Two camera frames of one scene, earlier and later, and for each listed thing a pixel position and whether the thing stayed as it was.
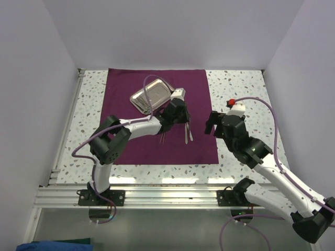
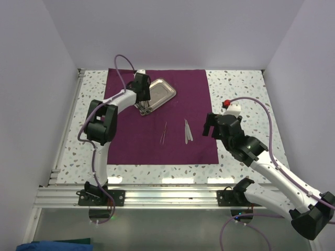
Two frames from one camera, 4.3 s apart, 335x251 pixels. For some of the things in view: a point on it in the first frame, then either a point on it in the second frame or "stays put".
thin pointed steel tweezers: [164, 133] stays put
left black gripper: [186, 116] -> [146, 97]
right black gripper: [214, 118] stays put
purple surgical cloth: [185, 144] stays put
